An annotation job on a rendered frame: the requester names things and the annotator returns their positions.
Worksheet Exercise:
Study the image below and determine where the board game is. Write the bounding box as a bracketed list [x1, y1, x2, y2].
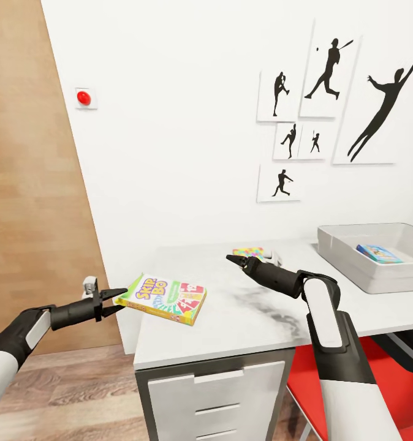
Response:
[357, 244, 403, 264]
[113, 274, 207, 326]

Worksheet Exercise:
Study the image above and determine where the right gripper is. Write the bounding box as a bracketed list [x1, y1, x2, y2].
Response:
[226, 255, 284, 291]

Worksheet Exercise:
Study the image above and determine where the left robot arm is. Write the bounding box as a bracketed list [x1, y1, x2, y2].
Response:
[0, 276, 128, 401]

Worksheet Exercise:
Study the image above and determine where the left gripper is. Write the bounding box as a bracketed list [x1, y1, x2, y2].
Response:
[68, 287, 128, 325]

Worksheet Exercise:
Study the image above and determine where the jigsaw puzzle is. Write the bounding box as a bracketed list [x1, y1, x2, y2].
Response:
[232, 247, 265, 260]

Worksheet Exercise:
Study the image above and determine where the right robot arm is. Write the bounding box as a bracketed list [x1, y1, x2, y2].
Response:
[226, 248, 403, 441]

